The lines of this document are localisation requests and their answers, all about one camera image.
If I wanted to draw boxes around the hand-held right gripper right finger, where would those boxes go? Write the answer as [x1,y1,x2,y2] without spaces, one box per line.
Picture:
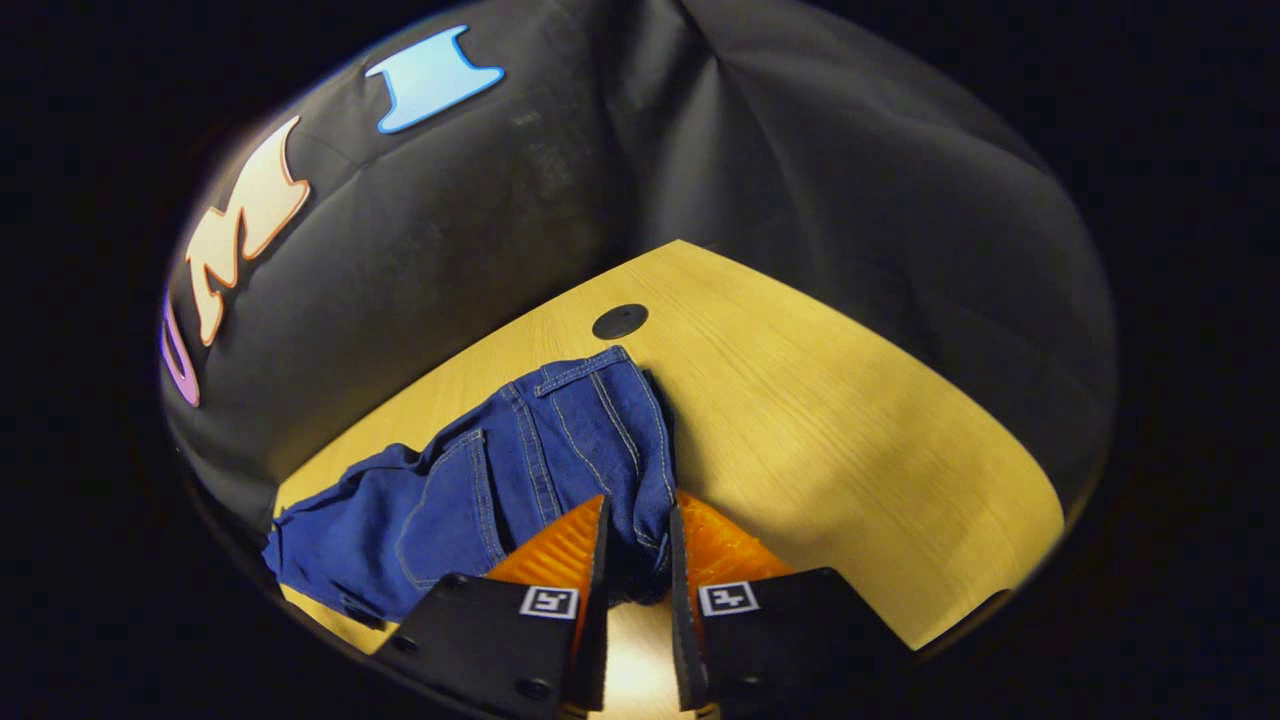
[668,490,916,716]

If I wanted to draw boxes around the black round table grommet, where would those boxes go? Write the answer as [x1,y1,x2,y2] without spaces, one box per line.
[592,304,650,341]

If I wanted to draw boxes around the black backdrop cloth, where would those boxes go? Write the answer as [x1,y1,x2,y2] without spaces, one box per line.
[158,0,1119,531]

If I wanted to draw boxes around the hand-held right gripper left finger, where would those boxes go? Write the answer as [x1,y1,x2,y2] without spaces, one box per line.
[375,493,613,716]

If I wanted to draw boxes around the blue denim jeans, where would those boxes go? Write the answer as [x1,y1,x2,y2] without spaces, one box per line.
[262,345,681,626]

